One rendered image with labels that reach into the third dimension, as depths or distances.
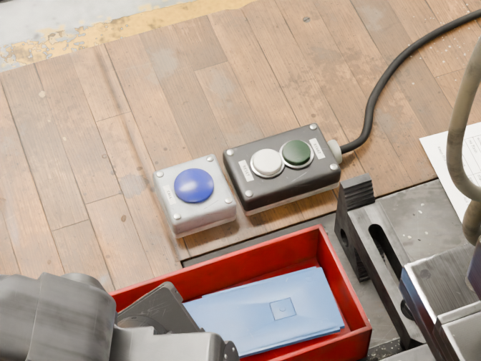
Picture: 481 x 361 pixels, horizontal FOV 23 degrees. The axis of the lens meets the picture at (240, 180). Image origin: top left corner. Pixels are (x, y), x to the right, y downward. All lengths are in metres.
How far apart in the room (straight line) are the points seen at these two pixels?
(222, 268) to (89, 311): 0.32
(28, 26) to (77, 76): 1.28
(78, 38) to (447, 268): 1.73
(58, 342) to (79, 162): 0.47
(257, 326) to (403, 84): 0.37
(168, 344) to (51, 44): 1.74
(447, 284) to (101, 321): 0.26
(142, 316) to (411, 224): 0.35
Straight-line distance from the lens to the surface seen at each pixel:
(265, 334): 1.06
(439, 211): 1.21
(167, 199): 1.17
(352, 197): 1.11
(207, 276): 1.11
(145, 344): 0.85
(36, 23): 2.58
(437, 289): 0.89
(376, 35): 1.34
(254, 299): 1.08
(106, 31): 2.55
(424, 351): 1.04
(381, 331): 1.13
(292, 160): 1.18
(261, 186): 1.17
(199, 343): 0.83
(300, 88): 1.29
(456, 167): 0.72
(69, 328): 0.80
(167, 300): 0.95
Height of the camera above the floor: 1.91
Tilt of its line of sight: 56 degrees down
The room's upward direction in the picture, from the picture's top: straight up
